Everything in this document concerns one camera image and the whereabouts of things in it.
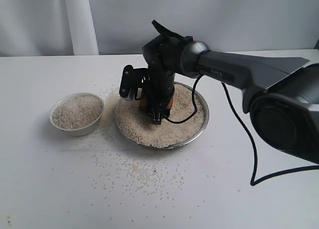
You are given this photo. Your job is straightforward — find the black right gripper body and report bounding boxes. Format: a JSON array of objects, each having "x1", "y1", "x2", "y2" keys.
[{"x1": 142, "y1": 35, "x2": 186, "y2": 107}]

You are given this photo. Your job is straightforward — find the brown wooden cup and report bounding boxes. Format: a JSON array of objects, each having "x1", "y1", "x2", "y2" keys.
[{"x1": 139, "y1": 94, "x2": 173, "y2": 115}]

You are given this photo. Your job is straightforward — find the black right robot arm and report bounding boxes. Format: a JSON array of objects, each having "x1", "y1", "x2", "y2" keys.
[{"x1": 142, "y1": 35, "x2": 319, "y2": 163}]

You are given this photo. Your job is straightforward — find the round steel rice tray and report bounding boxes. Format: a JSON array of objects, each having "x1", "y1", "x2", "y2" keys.
[{"x1": 115, "y1": 92, "x2": 209, "y2": 149}]

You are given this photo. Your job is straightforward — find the white ceramic rice bowl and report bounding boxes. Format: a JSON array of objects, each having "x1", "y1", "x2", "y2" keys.
[{"x1": 49, "y1": 92, "x2": 104, "y2": 136}]

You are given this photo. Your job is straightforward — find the white backdrop curtain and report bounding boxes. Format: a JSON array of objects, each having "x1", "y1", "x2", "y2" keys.
[{"x1": 0, "y1": 0, "x2": 319, "y2": 56}]

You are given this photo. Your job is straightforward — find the black camera cable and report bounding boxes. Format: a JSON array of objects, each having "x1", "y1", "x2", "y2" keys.
[{"x1": 152, "y1": 19, "x2": 319, "y2": 187}]

